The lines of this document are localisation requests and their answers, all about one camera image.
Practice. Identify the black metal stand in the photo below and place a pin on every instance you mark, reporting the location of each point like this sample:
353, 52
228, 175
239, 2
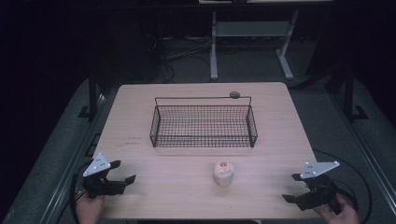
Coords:
349, 93
92, 93

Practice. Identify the person's left hand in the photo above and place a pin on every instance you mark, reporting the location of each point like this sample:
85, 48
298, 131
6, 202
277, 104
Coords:
88, 209

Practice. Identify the aluminium rail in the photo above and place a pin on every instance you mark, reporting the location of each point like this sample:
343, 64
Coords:
370, 168
67, 183

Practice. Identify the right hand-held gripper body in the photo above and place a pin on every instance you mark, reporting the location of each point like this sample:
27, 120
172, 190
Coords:
319, 190

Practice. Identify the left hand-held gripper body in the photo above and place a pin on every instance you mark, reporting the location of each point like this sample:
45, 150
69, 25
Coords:
99, 184

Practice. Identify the person's right hand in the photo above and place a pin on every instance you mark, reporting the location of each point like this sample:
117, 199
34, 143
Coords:
341, 214

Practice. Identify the grey round knob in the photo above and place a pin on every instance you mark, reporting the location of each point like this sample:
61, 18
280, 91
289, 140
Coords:
234, 95

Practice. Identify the white metal desk frame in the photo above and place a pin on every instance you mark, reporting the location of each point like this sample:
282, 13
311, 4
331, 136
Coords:
250, 29

